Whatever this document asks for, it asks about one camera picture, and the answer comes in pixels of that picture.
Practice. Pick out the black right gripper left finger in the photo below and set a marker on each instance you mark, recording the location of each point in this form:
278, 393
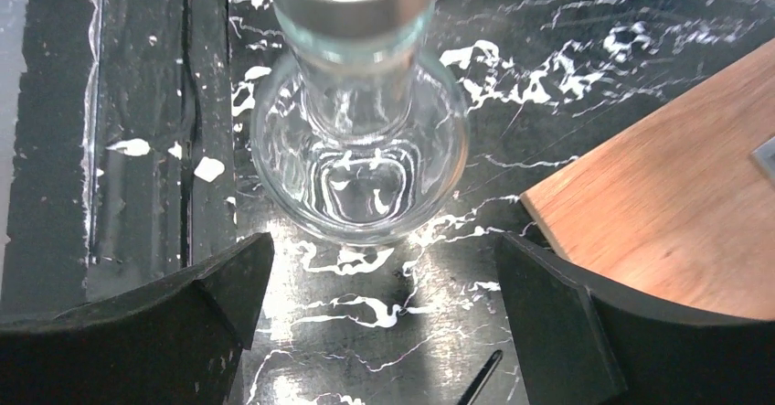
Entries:
177, 340

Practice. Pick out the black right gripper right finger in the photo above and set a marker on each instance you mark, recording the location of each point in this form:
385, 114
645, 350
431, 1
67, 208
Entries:
582, 338

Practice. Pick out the clear glass bottle dark label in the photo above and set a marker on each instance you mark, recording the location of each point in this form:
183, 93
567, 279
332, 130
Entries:
357, 134

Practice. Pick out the wooden board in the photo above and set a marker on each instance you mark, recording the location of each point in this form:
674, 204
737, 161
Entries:
674, 205

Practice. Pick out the black base beam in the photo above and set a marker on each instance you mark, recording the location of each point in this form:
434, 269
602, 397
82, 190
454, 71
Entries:
116, 154

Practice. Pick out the metal bracket on board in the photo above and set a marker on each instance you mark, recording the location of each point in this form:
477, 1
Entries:
763, 157

